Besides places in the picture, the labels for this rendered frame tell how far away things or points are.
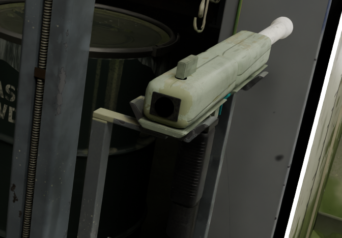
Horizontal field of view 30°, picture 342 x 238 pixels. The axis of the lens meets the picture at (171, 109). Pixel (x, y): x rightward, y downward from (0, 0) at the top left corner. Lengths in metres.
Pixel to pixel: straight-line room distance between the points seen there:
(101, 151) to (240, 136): 0.60
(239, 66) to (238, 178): 0.55
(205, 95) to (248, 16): 0.56
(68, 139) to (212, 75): 0.23
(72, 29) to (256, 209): 0.65
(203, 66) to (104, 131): 0.12
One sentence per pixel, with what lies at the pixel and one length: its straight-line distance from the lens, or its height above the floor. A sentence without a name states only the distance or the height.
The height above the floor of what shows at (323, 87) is 1.01.
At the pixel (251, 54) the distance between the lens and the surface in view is 0.74.
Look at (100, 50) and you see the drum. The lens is 1.63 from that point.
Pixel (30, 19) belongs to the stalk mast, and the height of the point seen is 1.15.
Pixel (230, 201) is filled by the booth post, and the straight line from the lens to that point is 1.25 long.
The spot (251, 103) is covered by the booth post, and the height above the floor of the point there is 0.96.
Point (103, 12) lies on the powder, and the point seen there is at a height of 0.87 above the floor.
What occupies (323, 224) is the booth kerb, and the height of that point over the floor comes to 0.13.
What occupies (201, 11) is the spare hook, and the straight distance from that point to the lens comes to 1.17.
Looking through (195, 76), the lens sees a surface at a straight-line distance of 0.60.
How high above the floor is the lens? 1.31
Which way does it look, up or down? 20 degrees down
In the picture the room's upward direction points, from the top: 10 degrees clockwise
